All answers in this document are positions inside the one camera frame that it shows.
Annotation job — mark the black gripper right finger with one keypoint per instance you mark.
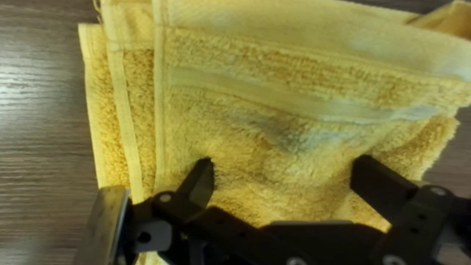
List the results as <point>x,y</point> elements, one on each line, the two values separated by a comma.
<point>383,181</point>

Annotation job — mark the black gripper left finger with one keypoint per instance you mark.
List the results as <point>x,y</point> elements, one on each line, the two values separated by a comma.
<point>113,225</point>

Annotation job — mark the yellow towel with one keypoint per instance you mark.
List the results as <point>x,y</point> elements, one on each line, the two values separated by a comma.
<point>274,97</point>

